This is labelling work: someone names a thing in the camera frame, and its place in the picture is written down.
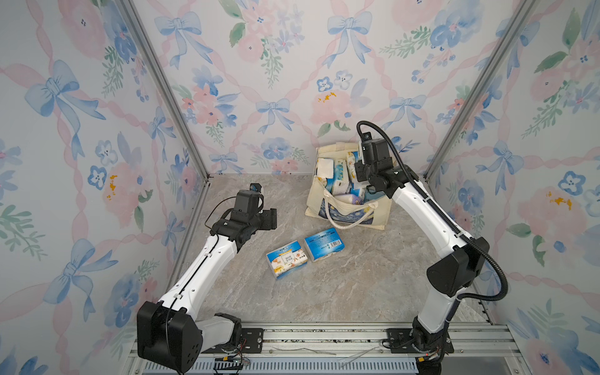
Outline blue cartoon tissue pack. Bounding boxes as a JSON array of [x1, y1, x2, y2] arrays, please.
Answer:
[[267, 241, 309, 279]]

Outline cream canvas tote bag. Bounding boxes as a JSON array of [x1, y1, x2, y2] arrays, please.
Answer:
[[305, 142, 392, 231]]

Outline blue white tissue pack back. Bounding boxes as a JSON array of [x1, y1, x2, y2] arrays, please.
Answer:
[[316, 158, 334, 192]]

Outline teal tissue pack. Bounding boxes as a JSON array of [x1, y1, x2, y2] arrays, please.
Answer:
[[331, 159, 350, 195]]

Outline purple tissue pack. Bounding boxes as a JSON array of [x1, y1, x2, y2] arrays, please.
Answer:
[[336, 194, 363, 206]]

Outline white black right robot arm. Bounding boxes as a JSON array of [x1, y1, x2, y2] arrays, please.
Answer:
[[356, 139, 484, 357]]

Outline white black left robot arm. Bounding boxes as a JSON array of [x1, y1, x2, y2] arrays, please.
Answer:
[[136, 183, 278, 374]]

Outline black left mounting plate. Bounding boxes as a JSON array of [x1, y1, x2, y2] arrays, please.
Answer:
[[201, 327, 264, 354]]

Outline black mounting plate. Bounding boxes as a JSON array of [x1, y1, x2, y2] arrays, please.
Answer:
[[381, 328, 455, 355], [201, 327, 264, 354]]

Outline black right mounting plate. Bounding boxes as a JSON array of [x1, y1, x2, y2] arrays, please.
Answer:
[[381, 328, 455, 355]]

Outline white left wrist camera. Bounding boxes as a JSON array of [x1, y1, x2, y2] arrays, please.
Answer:
[[250, 183, 263, 194]]

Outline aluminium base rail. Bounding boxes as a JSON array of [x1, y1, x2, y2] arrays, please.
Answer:
[[119, 321, 517, 375]]

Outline left aluminium corner post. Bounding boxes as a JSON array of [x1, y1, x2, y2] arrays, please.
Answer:
[[116, 0, 209, 181]]

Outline aluminium corner post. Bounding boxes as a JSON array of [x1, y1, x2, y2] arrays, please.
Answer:
[[116, 0, 209, 181], [423, 0, 538, 183]]

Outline right aluminium corner post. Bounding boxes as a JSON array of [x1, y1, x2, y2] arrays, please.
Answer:
[[423, 0, 538, 183]]

